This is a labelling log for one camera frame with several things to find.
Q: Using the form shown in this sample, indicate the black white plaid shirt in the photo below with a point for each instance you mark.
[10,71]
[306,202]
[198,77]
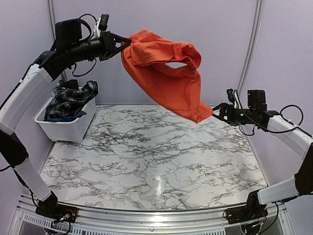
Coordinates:
[68,99]

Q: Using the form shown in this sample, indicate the right aluminium corner post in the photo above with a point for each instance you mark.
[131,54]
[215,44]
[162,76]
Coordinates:
[252,45]

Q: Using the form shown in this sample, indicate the white plastic laundry bin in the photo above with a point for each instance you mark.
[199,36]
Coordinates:
[67,131]

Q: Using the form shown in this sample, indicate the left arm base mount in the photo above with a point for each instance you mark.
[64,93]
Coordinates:
[63,213]

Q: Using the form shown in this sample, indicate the aluminium front frame rail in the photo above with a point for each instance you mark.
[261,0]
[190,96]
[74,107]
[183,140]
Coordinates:
[97,221]

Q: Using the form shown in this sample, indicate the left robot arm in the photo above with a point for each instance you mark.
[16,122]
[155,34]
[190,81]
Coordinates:
[75,41]

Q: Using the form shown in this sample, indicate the blue garment in bin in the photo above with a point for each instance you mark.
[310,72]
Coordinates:
[53,118]

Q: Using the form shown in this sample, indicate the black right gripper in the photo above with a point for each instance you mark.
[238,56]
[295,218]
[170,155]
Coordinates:
[230,107]

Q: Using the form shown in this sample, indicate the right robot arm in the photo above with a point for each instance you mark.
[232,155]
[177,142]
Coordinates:
[287,139]

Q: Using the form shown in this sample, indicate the orange t-shirt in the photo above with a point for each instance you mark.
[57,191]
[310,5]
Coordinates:
[167,72]

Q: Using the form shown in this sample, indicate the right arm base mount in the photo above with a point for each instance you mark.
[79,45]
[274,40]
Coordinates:
[243,214]

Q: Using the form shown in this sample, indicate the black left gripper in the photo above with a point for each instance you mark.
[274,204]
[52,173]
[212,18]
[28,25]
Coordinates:
[109,49]

